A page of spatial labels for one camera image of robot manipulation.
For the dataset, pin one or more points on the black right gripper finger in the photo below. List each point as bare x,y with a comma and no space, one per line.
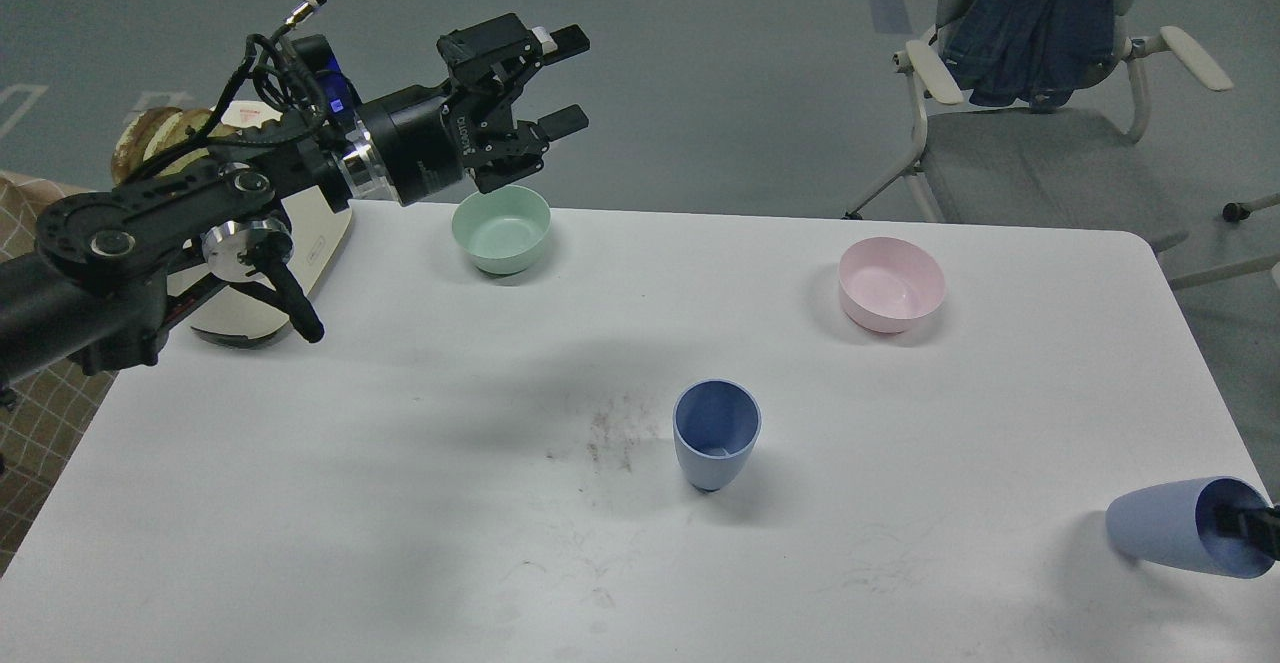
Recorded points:
1258,528

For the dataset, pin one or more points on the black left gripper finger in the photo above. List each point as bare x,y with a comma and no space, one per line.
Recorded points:
511,150
504,49

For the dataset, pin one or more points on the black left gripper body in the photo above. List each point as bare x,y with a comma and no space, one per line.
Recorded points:
427,138

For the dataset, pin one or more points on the blue cup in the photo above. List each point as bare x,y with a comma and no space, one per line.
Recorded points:
715,426
1171,524

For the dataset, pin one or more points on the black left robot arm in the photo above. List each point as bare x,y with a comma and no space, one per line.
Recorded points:
112,273

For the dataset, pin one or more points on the green bowl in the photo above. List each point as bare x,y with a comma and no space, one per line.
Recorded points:
503,232

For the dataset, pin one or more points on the cream toaster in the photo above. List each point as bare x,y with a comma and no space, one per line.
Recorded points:
318,234

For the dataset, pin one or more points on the front bread slice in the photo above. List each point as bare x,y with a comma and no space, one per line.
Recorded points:
178,127

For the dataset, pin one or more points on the bread slice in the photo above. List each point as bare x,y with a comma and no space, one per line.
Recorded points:
126,156
178,127

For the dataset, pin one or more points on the back bread slice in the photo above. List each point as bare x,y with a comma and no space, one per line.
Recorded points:
126,156

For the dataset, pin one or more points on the pink bowl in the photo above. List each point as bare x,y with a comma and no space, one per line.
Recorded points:
888,285

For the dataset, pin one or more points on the grey office chair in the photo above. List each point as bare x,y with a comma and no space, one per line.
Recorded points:
1076,167

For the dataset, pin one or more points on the beige checkered cloth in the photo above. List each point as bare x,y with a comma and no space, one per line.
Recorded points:
53,407

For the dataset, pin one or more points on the dark blue jacket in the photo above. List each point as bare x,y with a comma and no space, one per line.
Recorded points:
1039,52

